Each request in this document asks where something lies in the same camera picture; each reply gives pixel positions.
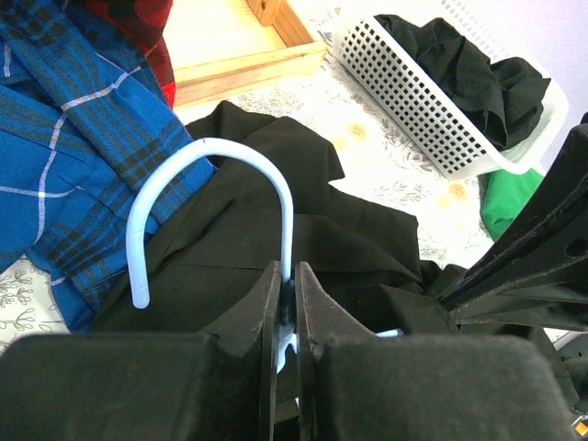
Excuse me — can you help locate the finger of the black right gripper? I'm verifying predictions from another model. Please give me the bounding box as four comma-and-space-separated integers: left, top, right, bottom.
437, 123, 587, 331

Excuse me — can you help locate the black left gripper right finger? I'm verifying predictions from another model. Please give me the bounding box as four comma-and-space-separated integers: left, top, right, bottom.
295, 262, 575, 440

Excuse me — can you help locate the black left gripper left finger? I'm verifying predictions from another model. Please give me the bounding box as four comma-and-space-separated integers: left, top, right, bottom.
1, 263, 281, 440

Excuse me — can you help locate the black shirt wire hanger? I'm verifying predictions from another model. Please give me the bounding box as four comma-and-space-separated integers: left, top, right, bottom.
125, 137, 405, 401

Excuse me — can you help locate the black button shirt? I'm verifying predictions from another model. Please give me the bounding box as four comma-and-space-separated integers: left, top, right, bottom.
375, 14, 550, 151

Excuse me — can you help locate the blue plaid shirt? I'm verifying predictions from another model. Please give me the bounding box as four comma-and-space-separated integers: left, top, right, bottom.
1, 1, 191, 331

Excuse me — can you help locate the red plaid shirt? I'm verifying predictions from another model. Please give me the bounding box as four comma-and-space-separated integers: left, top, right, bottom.
80, 0, 176, 107

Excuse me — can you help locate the green cloth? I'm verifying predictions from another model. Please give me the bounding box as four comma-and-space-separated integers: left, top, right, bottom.
480, 169, 544, 242

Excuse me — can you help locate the white plastic basket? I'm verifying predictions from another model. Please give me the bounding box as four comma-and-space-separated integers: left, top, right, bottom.
333, 1, 569, 180

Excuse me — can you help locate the wooden clothes rack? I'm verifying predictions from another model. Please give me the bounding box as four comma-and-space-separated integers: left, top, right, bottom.
164, 1, 327, 109

